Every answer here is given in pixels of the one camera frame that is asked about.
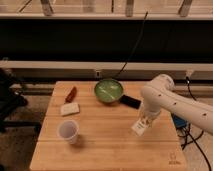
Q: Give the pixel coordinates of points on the black chair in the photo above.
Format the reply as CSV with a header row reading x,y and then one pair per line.
x,y
9,101

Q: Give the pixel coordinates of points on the red-brown bar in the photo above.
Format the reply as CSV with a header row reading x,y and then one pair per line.
x,y
71,95

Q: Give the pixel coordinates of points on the white sponge block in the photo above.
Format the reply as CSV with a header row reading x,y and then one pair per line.
x,y
69,108

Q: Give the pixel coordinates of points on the wall outlet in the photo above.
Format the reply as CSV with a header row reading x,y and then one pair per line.
x,y
98,74

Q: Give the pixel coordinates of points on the white plastic bottle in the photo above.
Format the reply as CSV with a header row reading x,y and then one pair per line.
x,y
140,126

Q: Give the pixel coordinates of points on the clear plastic cup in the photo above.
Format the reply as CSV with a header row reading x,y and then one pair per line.
x,y
68,130

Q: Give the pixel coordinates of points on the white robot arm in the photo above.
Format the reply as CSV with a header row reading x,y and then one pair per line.
x,y
158,93

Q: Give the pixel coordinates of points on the black rectangular block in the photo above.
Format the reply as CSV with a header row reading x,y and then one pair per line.
x,y
129,101

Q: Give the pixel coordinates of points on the blue connector box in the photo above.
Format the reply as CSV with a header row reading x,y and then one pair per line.
x,y
178,122

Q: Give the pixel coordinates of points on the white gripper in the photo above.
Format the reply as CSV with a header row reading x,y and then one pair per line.
x,y
149,113

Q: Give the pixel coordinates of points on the green ceramic bowl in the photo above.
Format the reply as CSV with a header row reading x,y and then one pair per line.
x,y
108,90

